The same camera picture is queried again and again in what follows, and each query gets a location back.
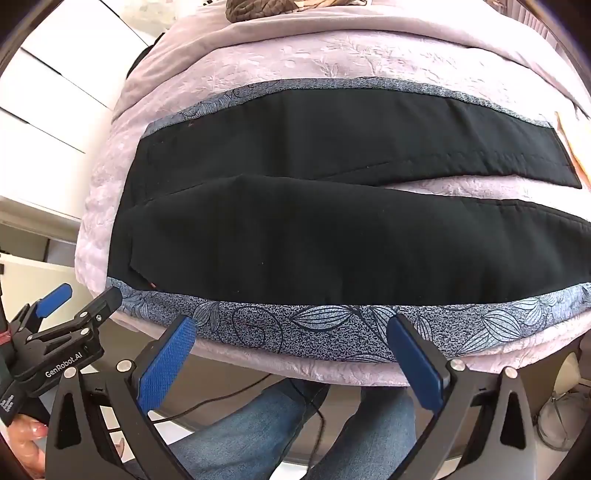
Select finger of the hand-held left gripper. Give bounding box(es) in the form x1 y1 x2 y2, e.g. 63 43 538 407
27 287 123 357
11 282 75 339

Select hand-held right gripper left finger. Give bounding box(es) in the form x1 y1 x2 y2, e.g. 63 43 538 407
45 315 204 480

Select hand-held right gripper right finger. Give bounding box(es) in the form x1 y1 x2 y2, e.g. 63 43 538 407
387 314 542 480

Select black pants with floral trim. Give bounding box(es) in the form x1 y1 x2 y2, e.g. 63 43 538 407
107 78 591 365

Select person's left hand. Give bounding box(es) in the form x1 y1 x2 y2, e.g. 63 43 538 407
11 418 48 478

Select person's right leg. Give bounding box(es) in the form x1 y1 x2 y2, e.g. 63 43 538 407
318 388 419 480

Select person's leg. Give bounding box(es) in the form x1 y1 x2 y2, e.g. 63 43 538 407
318 388 419 480
124 378 331 480

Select person's left leg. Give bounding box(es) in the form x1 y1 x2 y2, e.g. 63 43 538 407
124 378 331 480

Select white shoe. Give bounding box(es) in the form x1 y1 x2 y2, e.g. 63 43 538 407
538 351 591 452

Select white drawer cabinet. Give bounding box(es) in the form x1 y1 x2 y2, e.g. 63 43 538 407
0 0 185 287

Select peach cloth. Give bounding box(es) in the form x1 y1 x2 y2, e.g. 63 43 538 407
555 111 591 182

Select lilac embossed blanket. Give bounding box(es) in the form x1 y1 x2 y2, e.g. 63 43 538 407
76 16 591 389

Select taupe bed sheet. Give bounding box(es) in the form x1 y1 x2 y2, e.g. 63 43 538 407
113 14 591 116

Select brown knitted pillow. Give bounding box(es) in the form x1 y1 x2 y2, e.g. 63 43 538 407
225 0 298 23

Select grey curtain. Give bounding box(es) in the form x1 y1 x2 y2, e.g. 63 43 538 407
485 0 591 63

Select black cable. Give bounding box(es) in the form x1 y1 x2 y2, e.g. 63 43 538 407
106 373 333 464

